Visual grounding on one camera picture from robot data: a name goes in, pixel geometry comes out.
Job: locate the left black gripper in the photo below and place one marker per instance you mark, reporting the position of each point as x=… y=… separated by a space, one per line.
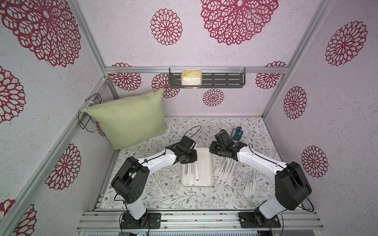
x=194 y=157

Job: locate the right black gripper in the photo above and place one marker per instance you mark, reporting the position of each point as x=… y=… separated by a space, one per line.
x=216 y=150

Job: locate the white storage tray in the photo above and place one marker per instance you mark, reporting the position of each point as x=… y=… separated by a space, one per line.
x=204 y=159

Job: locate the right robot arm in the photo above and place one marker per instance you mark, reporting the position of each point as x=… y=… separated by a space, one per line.
x=291 y=184

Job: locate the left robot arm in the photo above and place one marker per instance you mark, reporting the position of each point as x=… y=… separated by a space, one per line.
x=130 y=180

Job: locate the yellow white sponge box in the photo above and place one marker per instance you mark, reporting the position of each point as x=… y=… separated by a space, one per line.
x=191 y=78

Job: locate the teal alarm clock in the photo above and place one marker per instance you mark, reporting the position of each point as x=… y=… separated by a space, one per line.
x=237 y=133

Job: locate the wrapped straw right bundle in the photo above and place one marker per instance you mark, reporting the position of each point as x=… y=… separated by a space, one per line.
x=224 y=171

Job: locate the green cushion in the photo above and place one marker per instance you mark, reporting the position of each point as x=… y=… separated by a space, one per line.
x=130 y=120

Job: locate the dark wall shelf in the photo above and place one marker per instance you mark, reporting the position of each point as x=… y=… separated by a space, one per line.
x=211 y=80

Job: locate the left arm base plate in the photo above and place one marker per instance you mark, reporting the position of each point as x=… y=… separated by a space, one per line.
x=147 y=221

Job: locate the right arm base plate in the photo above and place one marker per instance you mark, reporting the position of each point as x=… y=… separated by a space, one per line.
x=249 y=220

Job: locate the black wire wall rack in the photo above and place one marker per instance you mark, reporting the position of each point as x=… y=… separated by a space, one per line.
x=82 y=117

